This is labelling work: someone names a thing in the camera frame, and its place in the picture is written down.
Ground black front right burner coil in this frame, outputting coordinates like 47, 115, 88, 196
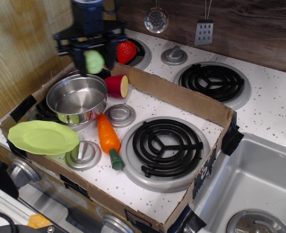
132, 119, 204, 178

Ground silver front stove knob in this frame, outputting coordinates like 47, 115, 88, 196
65, 141, 101, 171

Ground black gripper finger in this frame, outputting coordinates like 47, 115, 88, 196
72, 48, 87, 77
105, 39, 118, 70

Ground silver centre stove knob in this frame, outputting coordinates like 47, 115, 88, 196
105, 104, 136, 128

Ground silver metal sink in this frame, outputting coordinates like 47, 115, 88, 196
193, 133, 286, 233

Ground black back right burner coil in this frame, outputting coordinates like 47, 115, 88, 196
177, 63, 245, 102

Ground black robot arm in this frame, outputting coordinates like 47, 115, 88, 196
53, 0, 127, 76

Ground black burner coil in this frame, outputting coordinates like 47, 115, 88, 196
35, 99, 61, 123
132, 119, 204, 178
177, 63, 245, 102
96, 37, 145, 63

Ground light green toy broccoli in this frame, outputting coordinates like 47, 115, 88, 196
85, 50, 105, 74

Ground red halved toy fruit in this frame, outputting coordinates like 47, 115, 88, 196
104, 75, 129, 99

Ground black cable bottom left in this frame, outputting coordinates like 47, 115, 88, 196
0, 210, 19, 233

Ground silver stove knob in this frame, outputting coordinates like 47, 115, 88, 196
65, 141, 101, 171
161, 46, 188, 66
105, 104, 136, 128

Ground orange toy carrot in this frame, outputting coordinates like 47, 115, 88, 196
97, 114, 124, 170

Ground orange object bottom left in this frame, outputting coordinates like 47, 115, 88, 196
27, 214, 51, 229

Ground brown cardboard fence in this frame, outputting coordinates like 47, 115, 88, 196
0, 54, 244, 233

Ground red toy strawberry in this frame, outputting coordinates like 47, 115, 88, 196
117, 41, 137, 64

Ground silver oven knob left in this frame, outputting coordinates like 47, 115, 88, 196
11, 159, 41, 188

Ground black front left burner coil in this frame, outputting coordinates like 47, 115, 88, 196
35, 99, 61, 123

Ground black back left burner coil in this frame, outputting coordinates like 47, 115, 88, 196
96, 37, 145, 63

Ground silver sink drain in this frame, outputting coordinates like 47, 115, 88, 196
226, 209, 286, 233

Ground silver oven knob middle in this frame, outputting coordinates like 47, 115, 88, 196
101, 214, 127, 233

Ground hanging silver slotted spatula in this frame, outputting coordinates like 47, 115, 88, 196
194, 0, 214, 46

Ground light green plastic plate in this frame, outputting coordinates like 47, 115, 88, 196
8, 120, 79, 155

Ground silver back stove knob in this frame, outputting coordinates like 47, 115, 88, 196
161, 46, 188, 66

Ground silver oven knob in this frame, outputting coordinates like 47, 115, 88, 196
101, 214, 127, 233
11, 159, 41, 188

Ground silver metal pot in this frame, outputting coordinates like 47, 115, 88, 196
46, 74, 108, 125

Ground hanging silver strainer ladle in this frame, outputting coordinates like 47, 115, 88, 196
143, 0, 169, 34

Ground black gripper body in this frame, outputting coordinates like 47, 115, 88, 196
53, 0, 127, 56

